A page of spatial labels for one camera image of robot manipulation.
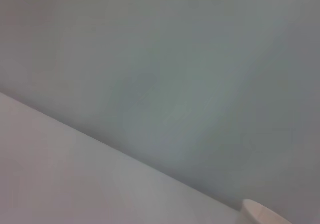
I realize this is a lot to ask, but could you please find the white paper cup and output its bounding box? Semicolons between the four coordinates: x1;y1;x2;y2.
241;198;293;224

